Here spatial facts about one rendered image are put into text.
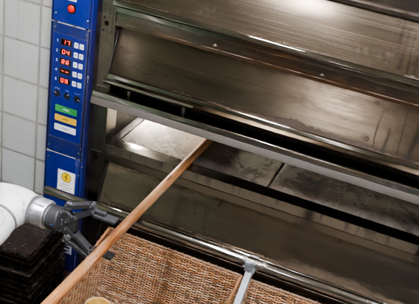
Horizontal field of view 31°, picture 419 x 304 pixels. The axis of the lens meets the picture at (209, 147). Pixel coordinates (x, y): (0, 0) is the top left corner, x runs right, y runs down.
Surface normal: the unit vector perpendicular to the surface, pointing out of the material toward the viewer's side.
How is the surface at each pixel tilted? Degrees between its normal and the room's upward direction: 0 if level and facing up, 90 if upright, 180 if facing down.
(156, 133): 0
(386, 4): 90
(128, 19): 90
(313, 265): 70
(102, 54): 90
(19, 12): 90
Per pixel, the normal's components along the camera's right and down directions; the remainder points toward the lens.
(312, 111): -0.30, 0.07
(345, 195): 0.14, -0.87
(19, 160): -0.37, 0.39
